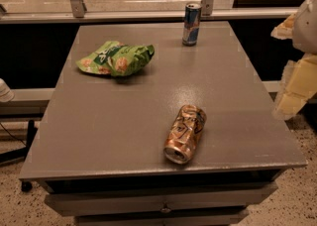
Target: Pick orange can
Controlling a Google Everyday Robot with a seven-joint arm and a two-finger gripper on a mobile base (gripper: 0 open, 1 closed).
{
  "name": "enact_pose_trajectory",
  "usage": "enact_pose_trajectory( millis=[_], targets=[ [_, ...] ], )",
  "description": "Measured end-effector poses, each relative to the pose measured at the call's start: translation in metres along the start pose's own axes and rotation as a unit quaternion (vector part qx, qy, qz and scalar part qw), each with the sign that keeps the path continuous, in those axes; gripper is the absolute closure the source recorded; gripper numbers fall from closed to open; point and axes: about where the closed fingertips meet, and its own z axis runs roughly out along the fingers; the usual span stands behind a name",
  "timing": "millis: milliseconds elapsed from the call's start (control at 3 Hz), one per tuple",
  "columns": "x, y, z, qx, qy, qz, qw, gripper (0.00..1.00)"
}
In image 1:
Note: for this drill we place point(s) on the grey drawer cabinet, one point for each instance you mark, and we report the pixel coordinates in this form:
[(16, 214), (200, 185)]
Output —
[(99, 153)]

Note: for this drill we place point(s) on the green chip bag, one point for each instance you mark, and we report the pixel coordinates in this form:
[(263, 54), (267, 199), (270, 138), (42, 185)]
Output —
[(116, 59)]

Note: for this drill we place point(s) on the blue energy drink can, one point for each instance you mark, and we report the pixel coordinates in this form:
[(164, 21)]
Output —
[(191, 23)]

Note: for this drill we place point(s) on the black chair base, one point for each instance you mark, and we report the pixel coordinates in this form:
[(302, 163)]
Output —
[(22, 152)]

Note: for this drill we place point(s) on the white object at left edge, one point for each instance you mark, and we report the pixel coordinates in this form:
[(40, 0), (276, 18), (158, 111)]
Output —
[(6, 93)]

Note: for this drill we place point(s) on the orange soda can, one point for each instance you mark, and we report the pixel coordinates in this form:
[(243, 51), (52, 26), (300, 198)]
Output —
[(184, 134)]

